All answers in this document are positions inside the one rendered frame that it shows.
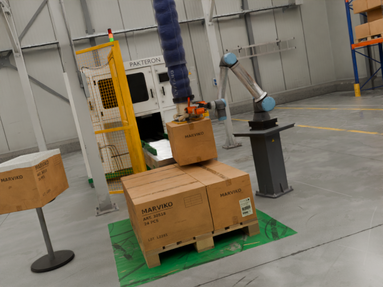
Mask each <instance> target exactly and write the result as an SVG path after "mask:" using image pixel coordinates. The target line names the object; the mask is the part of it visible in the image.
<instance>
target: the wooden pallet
mask: <svg viewBox="0 0 383 287"><path fill-rule="evenodd" d="M129 218H130V221H131V225H132V228H133V230H134V233H135V235H136V238H137V241H138V243H139V245H140V248H141V250H142V253H143V255H144V258H145V261H146V263H147V265H148V268H149V269H150V268H153V267H156V266H159V265H161V264H160V259H159V255H158V254H159V253H162V252H165V251H169V250H171V249H175V248H178V247H181V246H184V245H188V244H192V245H193V246H194V248H195V249H196V250H197V251H198V253H200V252H203V251H206V250H209V249H212V248H215V247H214V242H213V236H217V235H220V234H223V233H226V232H230V231H233V230H235V229H239V228H240V229H241V230H242V231H243V232H245V233H246V234H248V235H249V236H253V235H256V234H259V233H260V230H259V224H258V218H255V219H251V220H248V221H245V222H241V223H238V224H235V225H231V226H228V227H225V228H221V229H218V230H216V231H212V232H209V233H205V234H203V235H199V236H196V237H192V238H189V239H186V240H183V241H179V242H176V243H173V244H169V245H166V246H164V247H160V248H157V249H153V250H151V251H147V252H145V250H144V247H143V246H142V243H141V241H140V238H139V236H138V234H137V231H136V229H135V227H134V224H133V222H132V219H131V217H130V215H129Z"/></svg>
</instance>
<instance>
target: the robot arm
mask: <svg viewBox="0 0 383 287"><path fill-rule="evenodd" d="M219 68H220V73H219V82H218V91H217V100H214V101H213V100H211V101H209V102H208V103H207V104H202V103H196V104H193V105H191V106H196V107H198V108H199V107H205V108H208V109H210V110H213V109H215V111H214V117H215V118H218V121H222V120H226V119H227V116H226V109H225V107H226V101H225V92H226V84H227V75H228V70H229V69H231V70H232V71H233V73H234V74H235V75H236V77H237V78H238V79H239V80H240V81H241V83H242V84H243V85H244V86H245V87H246V89H247V90H248V91H249V92H250V93H251V94H252V96H253V97H252V100H253V106H254V116H253V121H263V120H269V119H270V115H269V113H268V111H271V110H273V109H274V107H275V100H274V99H273V98H272V97H270V96H269V95H268V94H267V93H266V92H263V91H262V90H261V89H260V87H259V86H258V85H257V83H256V82H255V81H254V80H253V79H252V77H251V76H250V75H249V74H248V73H247V71H246V70H245V69H244V68H243V67H242V65H241V64H240V62H239V61H238V60H237V57H236V56H235V54H233V53H227V54H224V55H223V56H222V57H221V60H220V63H219Z"/></svg>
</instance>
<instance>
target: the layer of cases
mask: <svg viewBox="0 0 383 287"><path fill-rule="evenodd" d="M120 179H121V183H122V187H123V191H124V196H125V200H126V204H127V208H128V212H129V215H130V217H131V219H132V222H133V224H134V227H135V229H136V231H137V234H138V236H139V238H140V241H141V243H142V246H143V247H144V250H145V252H147V251H151V250H153V249H157V248H160V247H164V246H166V245H169V244H173V243H176V242H179V241H183V240H186V239H189V238H192V237H196V236H199V235H203V234H205V233H209V232H212V231H216V230H218V229H221V228H225V227H228V226H232V225H235V224H238V223H241V222H245V221H248V220H251V219H255V218H257V216H256V210H255V204H254V198H253V194H252V188H251V182H250V176H249V173H246V172H244V171H241V170H238V169H236V168H234V167H231V166H229V165H226V164H224V163H222V162H219V161H216V160H214V159H208V160H205V161H201V162H196V163H191V164H188V165H183V166H179V164H178V163H175V164H173V165H169V166H164V167H160V168H157V169H153V170H148V171H144V172H141V173H137V174H133V175H129V176H126V177H121V178H120Z"/></svg>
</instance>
